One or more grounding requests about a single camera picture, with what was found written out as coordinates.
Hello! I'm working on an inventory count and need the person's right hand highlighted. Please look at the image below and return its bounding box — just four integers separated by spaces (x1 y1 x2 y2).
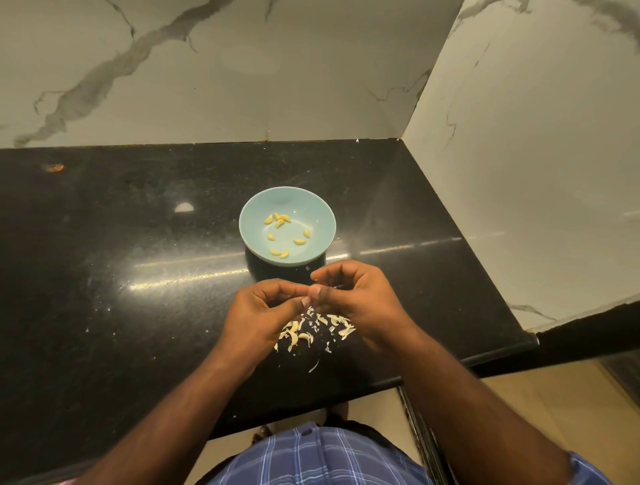
308 260 419 355

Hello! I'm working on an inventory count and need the person's left hand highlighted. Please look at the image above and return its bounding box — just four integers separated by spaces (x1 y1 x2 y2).
214 278 313 378

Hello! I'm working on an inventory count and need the pile of garlic skins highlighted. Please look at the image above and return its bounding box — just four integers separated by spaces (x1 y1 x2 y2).
273 306 357 376

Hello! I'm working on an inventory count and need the light blue bowl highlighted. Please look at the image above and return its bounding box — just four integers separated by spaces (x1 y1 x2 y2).
238 186 338 268

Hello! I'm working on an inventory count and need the cluster of peeled garlic cloves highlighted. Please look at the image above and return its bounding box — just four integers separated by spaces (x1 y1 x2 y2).
263 212 314 261

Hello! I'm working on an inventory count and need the person's right forearm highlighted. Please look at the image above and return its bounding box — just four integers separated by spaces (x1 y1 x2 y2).
388 328 573 485

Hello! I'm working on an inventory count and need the person's left forearm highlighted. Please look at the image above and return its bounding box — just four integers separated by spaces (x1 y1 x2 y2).
78 352 253 485

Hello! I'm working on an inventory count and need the black cabinet trim strip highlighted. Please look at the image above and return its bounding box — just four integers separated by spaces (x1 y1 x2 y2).
398 386 451 485

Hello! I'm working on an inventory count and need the blue plaid shirt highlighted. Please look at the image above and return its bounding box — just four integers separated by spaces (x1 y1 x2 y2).
205 420 613 485

